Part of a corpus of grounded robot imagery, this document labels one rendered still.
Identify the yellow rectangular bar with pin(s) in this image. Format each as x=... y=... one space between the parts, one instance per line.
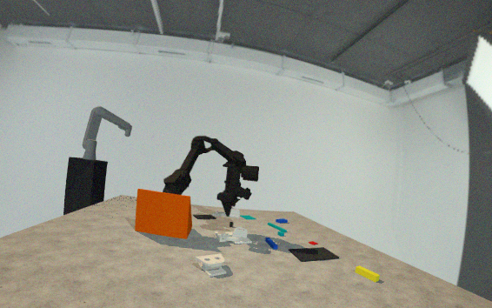
x=367 y=274

